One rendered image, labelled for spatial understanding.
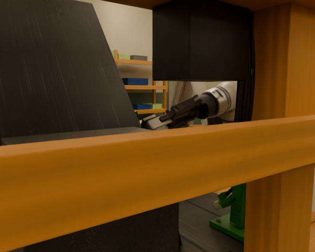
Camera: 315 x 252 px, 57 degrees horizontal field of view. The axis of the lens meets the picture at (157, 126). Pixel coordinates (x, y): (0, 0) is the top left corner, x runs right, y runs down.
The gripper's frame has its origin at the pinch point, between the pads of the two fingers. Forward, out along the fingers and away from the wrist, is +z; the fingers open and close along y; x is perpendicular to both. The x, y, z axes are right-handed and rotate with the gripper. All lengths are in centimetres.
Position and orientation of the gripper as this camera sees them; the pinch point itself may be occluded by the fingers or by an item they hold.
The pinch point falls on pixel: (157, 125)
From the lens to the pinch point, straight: 82.1
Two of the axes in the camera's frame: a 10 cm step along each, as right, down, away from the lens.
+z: -7.9, 3.3, -5.2
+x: 5.7, 7.2, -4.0
